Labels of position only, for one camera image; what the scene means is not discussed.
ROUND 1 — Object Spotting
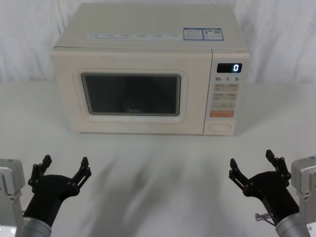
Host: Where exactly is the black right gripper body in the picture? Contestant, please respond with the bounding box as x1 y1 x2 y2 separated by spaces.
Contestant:
242 171 301 225

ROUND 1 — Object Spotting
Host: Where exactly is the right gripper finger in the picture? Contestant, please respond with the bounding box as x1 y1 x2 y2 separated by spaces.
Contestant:
265 149 292 188
228 158 253 193

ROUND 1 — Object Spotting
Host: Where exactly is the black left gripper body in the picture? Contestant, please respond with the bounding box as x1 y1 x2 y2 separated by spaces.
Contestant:
23 174 80 228

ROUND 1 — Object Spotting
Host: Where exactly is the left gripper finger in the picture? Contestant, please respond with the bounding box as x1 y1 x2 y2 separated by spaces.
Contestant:
28 155 53 191
66 157 92 193

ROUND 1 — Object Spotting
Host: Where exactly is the white table cloth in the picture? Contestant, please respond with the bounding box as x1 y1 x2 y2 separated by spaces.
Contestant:
0 80 316 237

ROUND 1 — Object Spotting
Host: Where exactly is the cream microwave oven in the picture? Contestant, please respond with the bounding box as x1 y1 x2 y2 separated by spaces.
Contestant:
50 2 250 136

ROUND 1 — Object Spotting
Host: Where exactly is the white curtain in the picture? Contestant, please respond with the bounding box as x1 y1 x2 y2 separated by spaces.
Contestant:
0 0 316 86

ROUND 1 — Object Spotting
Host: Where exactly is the long white label strip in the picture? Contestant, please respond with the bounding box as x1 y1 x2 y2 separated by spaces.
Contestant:
88 33 180 40

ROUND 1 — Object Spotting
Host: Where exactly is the blue and white sticker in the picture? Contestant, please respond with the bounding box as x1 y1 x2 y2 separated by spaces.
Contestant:
183 27 224 41

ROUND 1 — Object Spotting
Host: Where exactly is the thin cable with silver plug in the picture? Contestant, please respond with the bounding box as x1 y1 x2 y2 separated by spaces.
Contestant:
255 212 277 227

